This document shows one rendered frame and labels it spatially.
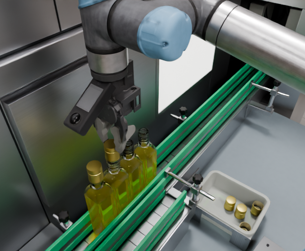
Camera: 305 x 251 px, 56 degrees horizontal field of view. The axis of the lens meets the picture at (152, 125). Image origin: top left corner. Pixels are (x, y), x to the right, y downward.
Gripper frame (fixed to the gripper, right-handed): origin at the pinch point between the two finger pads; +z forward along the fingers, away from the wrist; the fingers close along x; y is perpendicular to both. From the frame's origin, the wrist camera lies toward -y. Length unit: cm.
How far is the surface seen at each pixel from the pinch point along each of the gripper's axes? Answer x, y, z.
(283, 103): -18, 101, 39
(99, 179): -1.6, -6.2, 4.5
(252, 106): -9, 79, 32
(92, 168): -0.4, -6.4, 1.3
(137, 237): -8.3, -2.0, 29.5
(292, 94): -21, 101, 33
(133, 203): -4.1, 1.8, 21.1
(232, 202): -23, 30, 36
